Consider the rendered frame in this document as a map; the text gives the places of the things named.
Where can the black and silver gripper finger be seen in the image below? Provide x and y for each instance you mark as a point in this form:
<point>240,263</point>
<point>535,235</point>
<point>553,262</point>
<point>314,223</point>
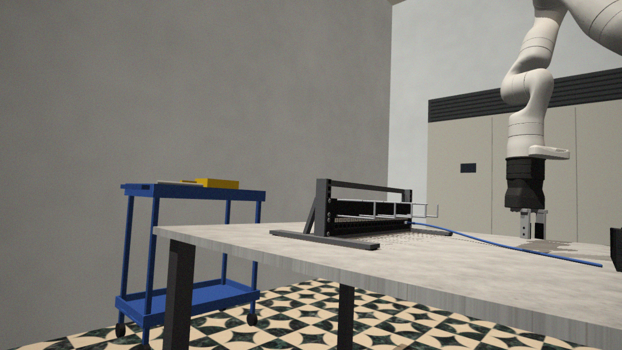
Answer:
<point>525,222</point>
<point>540,224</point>

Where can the black metal patch panel rack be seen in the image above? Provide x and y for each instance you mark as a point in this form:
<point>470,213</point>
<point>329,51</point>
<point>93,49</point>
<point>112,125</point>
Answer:
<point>336,219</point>

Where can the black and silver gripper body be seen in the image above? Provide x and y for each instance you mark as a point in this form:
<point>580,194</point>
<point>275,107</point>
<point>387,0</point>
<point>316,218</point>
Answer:
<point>525,170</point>

